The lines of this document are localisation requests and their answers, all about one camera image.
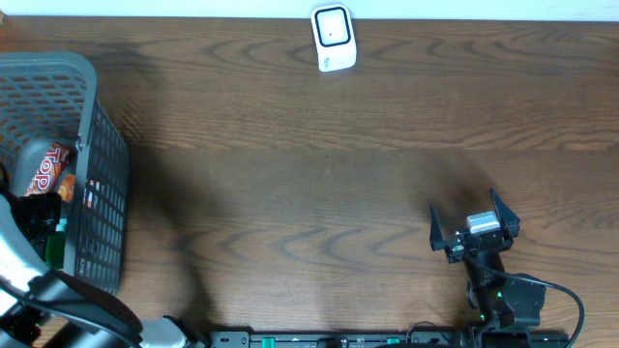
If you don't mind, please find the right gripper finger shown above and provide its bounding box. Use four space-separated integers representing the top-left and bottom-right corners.
489 188 520 238
429 205 445 251

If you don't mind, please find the green lid jar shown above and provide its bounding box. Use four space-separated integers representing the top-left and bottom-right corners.
44 231 66 270

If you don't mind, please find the red Top chocolate bar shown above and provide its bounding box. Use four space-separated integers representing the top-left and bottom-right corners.
24 142 74 196

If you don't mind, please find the small orange snack box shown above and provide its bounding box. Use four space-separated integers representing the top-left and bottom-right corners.
57 174 75 203

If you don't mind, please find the light blue wipes packet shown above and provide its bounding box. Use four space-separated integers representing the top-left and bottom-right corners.
56 218 68 232

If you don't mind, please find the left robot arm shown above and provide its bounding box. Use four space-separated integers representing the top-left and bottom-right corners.
1 189 212 347

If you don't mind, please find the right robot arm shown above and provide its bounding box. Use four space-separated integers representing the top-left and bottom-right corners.
429 189 545 347

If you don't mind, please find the white barcode scanner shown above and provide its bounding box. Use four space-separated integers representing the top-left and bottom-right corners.
310 4 357 73

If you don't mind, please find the grey plastic basket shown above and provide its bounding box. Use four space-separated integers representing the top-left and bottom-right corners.
1 52 130 294

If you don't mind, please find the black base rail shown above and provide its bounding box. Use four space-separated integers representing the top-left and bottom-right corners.
209 326 570 348

